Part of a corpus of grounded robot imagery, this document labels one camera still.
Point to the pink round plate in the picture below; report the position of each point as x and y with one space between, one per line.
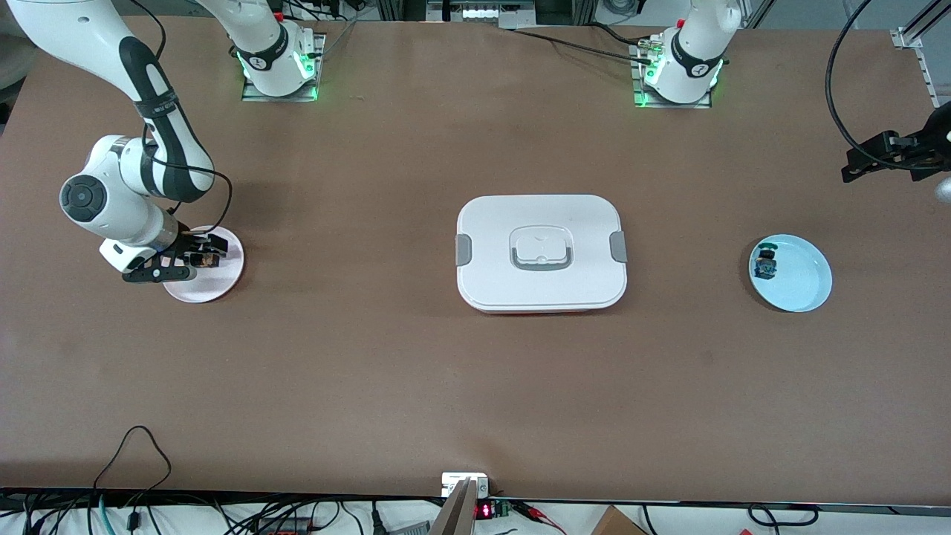
212 286

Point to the white box with grey clips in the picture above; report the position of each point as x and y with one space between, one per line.
542 223

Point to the orange and black switch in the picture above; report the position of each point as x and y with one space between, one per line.
208 261

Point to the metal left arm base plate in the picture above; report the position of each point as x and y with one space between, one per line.
698 105

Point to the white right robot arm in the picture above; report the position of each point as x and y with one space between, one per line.
111 200

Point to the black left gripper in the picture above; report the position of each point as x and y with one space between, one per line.
932 140

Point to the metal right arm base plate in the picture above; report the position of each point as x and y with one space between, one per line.
260 96

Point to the aluminium corner frame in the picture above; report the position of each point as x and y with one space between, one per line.
910 37

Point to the light blue round plate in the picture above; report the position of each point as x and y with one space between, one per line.
799 279

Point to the brown cardboard box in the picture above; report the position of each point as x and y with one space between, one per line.
613 524

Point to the aluminium profile bar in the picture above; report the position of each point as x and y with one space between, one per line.
457 513

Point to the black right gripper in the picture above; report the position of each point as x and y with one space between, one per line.
186 244

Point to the blue and green switch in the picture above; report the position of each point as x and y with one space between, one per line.
765 266

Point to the grey power strip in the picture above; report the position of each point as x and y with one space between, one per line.
483 13

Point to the small white box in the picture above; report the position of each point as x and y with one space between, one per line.
455 483

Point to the red LED display module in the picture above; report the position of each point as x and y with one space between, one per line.
484 510

